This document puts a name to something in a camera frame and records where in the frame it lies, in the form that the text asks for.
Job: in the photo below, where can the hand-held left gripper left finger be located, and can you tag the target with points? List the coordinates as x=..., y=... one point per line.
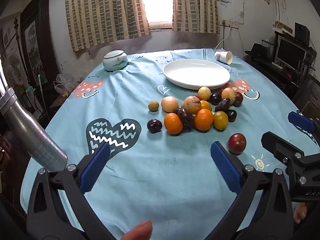
x=95, y=167

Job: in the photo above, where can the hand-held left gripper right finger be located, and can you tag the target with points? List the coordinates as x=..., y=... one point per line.
x=225, y=166

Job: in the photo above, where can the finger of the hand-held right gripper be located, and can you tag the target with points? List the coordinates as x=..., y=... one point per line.
x=300, y=121
x=277, y=146

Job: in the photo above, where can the orange yellow persimmon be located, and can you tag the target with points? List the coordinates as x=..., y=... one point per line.
x=220, y=120

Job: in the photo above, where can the orange mandarin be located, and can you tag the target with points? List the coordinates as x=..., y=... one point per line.
x=173, y=123
x=203, y=119

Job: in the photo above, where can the small yellow plum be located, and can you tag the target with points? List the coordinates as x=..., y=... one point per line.
x=207, y=105

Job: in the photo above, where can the striped pepino melon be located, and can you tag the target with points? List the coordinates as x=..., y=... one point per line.
x=192, y=103

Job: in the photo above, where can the small red tomato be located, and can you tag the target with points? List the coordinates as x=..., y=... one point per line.
x=221, y=90
x=198, y=97

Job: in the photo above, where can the small tan longan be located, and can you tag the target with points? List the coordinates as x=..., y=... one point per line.
x=153, y=105

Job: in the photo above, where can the white oval plate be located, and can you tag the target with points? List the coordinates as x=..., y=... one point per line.
x=195, y=73

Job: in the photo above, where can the person's right hand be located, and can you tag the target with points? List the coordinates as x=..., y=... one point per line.
x=300, y=213

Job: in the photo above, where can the person's left hand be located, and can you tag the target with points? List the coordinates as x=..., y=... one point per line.
x=137, y=232

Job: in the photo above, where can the black computer desk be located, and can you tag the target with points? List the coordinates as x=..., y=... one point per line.
x=275, y=75

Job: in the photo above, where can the light blue printed tablecloth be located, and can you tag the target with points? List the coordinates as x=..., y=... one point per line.
x=150, y=180

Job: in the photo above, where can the black computer monitor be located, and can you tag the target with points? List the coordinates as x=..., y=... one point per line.
x=290, y=52

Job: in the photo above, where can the silver metal bottle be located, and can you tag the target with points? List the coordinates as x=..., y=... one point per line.
x=30, y=132

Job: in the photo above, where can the pale yellow round plum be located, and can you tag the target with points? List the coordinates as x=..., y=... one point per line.
x=204, y=93

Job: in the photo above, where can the black speaker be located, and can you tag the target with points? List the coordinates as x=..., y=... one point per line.
x=302, y=32

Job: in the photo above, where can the clear plastic bag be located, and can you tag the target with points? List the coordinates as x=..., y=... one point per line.
x=63, y=82

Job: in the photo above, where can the white paper cup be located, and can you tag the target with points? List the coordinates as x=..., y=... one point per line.
x=223, y=57

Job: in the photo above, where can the celadon ceramic lidded jar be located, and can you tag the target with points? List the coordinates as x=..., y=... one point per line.
x=115, y=62

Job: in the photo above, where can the white electric fan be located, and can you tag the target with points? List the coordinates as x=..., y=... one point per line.
x=12, y=66

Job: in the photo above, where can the dark framed painting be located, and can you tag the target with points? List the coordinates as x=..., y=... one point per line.
x=32, y=45

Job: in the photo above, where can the wooden window sill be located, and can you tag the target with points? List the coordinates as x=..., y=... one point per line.
x=161, y=25

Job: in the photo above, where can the striped checked curtain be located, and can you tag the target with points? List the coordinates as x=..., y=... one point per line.
x=195, y=5
x=105, y=12

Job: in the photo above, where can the bright window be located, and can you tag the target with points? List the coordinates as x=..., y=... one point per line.
x=157, y=0

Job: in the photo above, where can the small wall shelf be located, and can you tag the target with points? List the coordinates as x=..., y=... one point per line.
x=282, y=27

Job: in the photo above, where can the white wall outlet strip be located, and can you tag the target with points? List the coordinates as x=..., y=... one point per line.
x=231, y=24

